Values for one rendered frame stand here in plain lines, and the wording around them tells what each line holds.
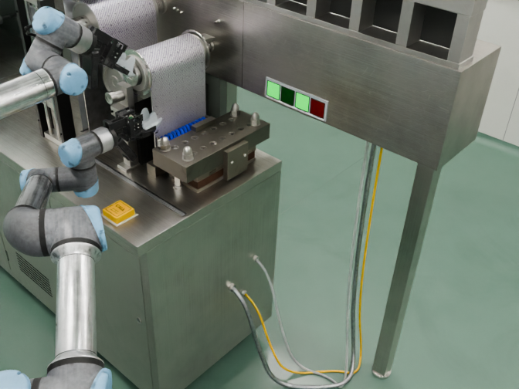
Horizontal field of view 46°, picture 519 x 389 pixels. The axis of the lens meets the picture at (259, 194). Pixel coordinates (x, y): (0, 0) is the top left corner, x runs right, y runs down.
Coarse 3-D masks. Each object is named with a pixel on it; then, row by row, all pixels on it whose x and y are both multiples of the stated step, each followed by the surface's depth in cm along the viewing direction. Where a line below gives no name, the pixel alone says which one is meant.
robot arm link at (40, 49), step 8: (40, 40) 158; (32, 48) 158; (40, 48) 158; (48, 48) 158; (56, 48) 159; (32, 56) 158; (40, 56) 156; (48, 56) 155; (24, 64) 159; (32, 64) 158; (40, 64) 155; (24, 72) 158
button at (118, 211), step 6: (114, 204) 188; (120, 204) 189; (126, 204) 189; (108, 210) 186; (114, 210) 186; (120, 210) 186; (126, 210) 186; (132, 210) 187; (108, 216) 185; (114, 216) 183; (120, 216) 184; (126, 216) 185; (114, 222) 184
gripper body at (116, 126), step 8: (128, 112) 188; (104, 120) 183; (112, 120) 183; (120, 120) 184; (128, 120) 184; (136, 120) 188; (112, 128) 182; (120, 128) 186; (128, 128) 186; (136, 128) 189; (120, 136) 186; (128, 136) 188; (136, 136) 189
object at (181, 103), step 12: (204, 72) 205; (180, 84) 199; (192, 84) 203; (204, 84) 208; (156, 96) 193; (168, 96) 197; (180, 96) 201; (192, 96) 206; (204, 96) 210; (156, 108) 195; (168, 108) 199; (180, 108) 203; (192, 108) 208; (204, 108) 213; (168, 120) 202; (180, 120) 206; (192, 120) 211; (168, 132) 204
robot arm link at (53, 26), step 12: (36, 12) 158; (48, 12) 155; (60, 12) 159; (36, 24) 157; (48, 24) 155; (60, 24) 157; (72, 24) 161; (48, 36) 158; (60, 36) 159; (72, 36) 161; (60, 48) 161
